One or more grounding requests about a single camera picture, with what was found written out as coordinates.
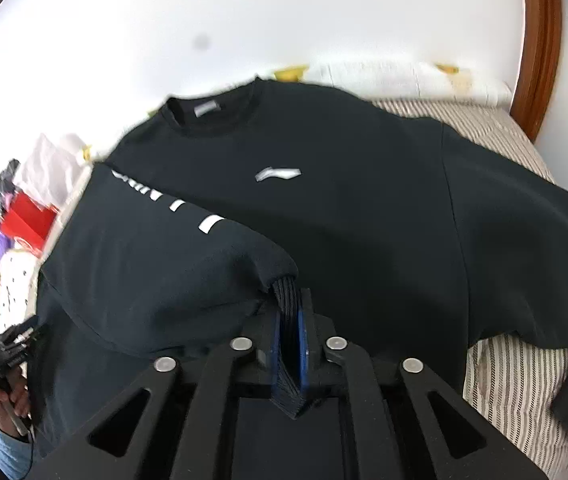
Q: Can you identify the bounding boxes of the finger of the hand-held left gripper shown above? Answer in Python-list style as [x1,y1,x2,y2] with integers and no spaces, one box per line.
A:
[0,316,40,361]

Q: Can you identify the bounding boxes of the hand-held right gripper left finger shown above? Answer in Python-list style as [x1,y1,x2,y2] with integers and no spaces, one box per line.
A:
[26,307,287,480]

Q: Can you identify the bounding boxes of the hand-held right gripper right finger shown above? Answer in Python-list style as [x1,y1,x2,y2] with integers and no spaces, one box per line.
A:
[298,287,550,480]

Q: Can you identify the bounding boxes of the black sweatshirt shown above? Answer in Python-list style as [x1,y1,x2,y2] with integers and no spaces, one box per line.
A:
[26,76,568,461]

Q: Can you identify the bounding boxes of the person's left forearm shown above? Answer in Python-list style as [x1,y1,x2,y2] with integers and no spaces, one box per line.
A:
[0,419,35,478]

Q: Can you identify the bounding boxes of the white dotted cloth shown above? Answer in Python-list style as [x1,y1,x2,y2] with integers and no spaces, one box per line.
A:
[0,247,48,347]

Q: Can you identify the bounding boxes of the red box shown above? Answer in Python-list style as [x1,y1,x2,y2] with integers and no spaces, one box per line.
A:
[1,192,59,257]

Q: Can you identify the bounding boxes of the dark clothing pile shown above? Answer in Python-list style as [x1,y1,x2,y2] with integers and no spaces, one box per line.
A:
[0,159,22,213]

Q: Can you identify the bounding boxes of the white plastic bag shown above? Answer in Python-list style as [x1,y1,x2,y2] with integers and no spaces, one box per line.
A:
[14,132,92,211]

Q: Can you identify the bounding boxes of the striped beige quilted mattress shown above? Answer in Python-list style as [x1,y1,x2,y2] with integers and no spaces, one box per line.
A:
[371,99,568,480]

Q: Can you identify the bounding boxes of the white patterned pillow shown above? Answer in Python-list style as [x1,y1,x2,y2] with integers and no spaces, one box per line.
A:
[274,60,512,107]

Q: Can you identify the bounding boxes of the brown wooden frame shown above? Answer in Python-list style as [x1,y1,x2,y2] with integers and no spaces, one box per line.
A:
[509,0,564,144]

